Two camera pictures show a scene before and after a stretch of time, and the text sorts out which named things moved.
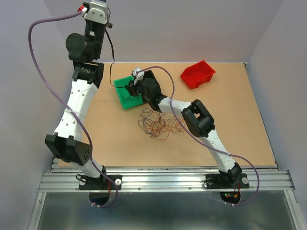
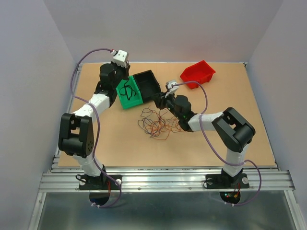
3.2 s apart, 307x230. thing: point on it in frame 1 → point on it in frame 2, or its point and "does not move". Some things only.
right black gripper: x=131 y=87 → x=160 y=99
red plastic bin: x=194 y=75 does not move
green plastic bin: x=126 y=100 does not move
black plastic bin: x=150 y=83 does not move
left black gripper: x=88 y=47 → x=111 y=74
